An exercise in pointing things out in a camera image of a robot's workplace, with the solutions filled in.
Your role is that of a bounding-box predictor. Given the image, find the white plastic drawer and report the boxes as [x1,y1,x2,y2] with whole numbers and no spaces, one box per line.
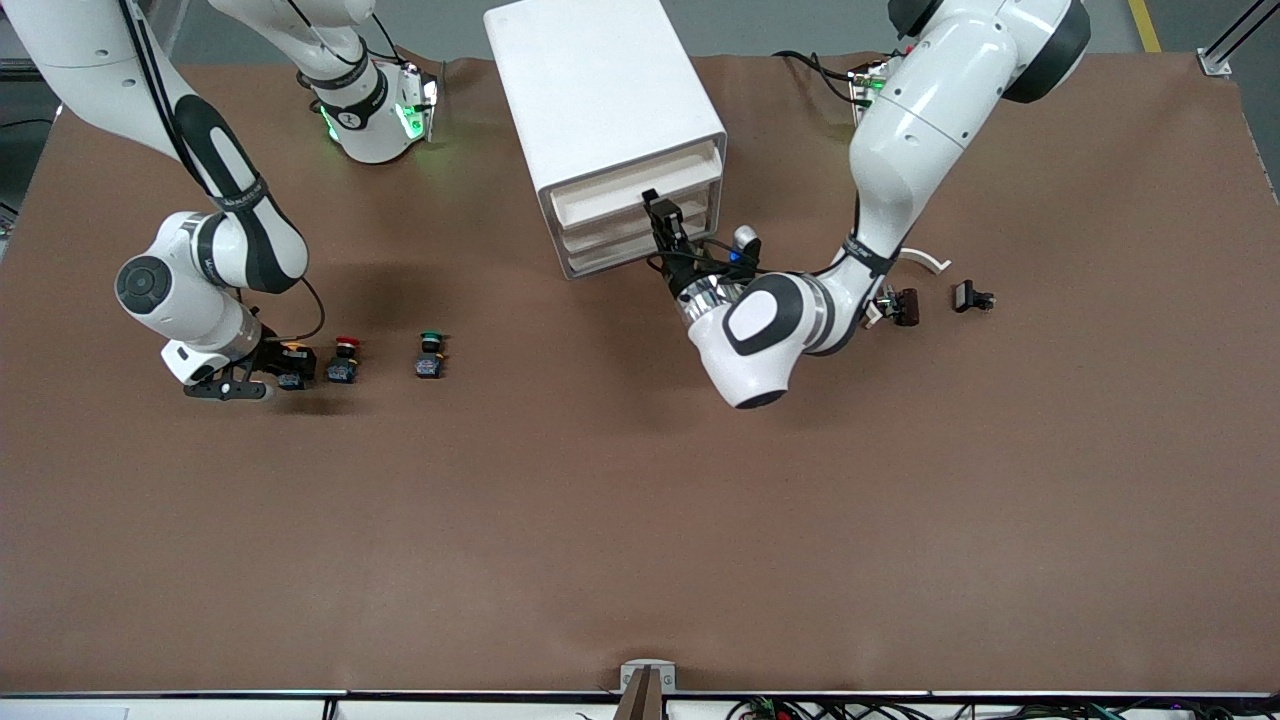
[558,205,721,256]
[565,228,721,279]
[548,140,725,229]

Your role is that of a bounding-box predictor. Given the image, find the white drawer cabinet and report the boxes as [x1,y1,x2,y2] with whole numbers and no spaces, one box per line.
[484,0,728,281]

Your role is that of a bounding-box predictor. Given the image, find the brown electrical component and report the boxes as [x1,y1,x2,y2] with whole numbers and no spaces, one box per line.
[875,287,921,328]

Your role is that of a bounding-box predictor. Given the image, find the white curved plastic part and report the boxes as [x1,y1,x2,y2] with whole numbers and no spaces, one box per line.
[862,245,949,329]

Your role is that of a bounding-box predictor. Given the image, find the brown table cover mat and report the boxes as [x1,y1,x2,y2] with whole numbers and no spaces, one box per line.
[0,50,1280,696]

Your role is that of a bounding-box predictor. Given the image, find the grey metal bracket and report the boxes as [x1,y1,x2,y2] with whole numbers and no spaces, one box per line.
[619,660,677,694]

